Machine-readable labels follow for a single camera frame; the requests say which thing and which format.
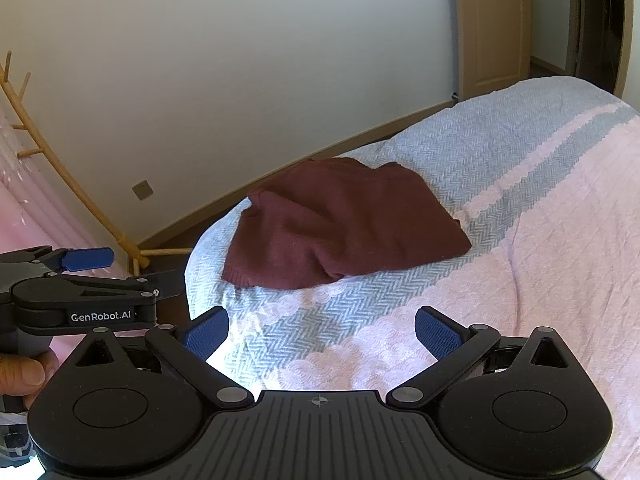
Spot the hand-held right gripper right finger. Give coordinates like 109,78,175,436
386,305,576,408

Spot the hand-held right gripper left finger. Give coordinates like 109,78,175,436
65,306,255,409

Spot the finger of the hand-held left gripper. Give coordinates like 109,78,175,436
47,269,187,302
50,247,116,274

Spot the maroon knit sweater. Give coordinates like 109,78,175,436
221,157,473,291

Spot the person's left hand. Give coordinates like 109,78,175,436
0,350,60,411

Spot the wooden ladder rack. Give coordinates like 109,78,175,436
0,51,193,270

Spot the light wooden door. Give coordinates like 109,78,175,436
452,0,533,102

